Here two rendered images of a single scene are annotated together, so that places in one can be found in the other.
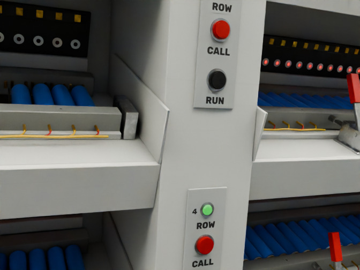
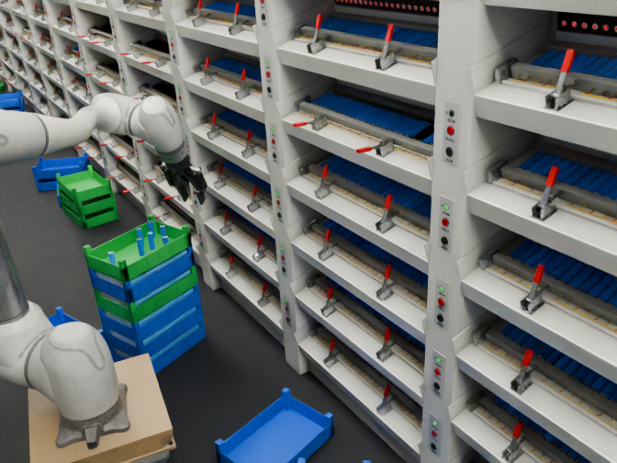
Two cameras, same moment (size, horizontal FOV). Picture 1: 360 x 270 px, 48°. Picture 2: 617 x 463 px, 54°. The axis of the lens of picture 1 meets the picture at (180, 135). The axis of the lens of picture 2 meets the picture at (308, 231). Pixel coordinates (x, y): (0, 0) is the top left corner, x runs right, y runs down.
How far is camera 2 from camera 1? 119 cm
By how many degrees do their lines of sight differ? 80
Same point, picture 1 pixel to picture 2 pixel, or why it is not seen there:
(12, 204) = (397, 176)
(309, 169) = (496, 211)
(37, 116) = (418, 148)
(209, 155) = (448, 184)
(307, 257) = (546, 279)
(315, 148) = (516, 203)
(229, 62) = (454, 145)
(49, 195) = (404, 177)
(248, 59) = (464, 145)
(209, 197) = (447, 202)
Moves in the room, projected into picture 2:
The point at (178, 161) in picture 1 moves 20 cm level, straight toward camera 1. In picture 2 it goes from (437, 181) to (342, 192)
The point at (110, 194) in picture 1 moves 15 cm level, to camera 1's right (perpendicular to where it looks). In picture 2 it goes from (420, 185) to (445, 214)
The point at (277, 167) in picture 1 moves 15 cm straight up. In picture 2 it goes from (478, 202) to (485, 127)
